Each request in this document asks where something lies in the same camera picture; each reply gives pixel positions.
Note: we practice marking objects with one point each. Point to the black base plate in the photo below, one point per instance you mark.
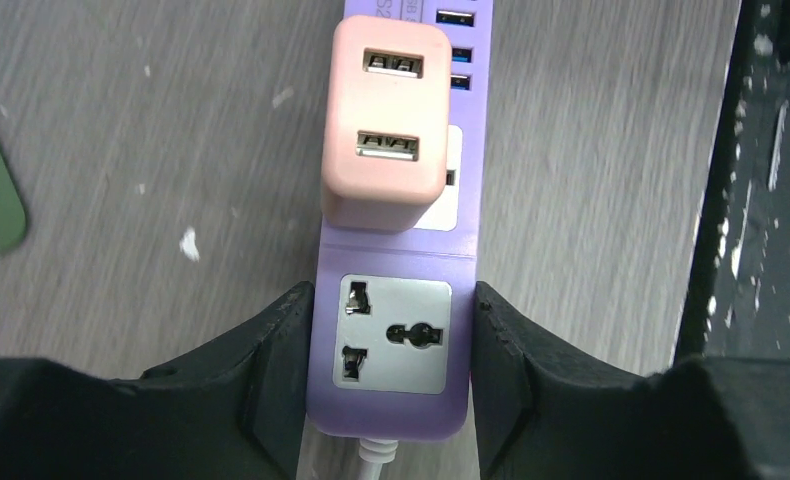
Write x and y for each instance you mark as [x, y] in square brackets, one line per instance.
[738, 296]

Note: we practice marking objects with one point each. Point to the purple power strip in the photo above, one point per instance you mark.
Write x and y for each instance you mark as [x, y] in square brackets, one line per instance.
[392, 321]

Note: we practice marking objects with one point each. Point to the pink plug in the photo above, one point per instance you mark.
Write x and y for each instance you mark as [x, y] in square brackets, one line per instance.
[385, 148]

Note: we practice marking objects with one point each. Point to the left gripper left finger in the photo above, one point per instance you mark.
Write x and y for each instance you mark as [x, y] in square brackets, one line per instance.
[233, 408]

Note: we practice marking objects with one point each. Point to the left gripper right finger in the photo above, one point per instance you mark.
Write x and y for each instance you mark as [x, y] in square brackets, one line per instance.
[545, 409]

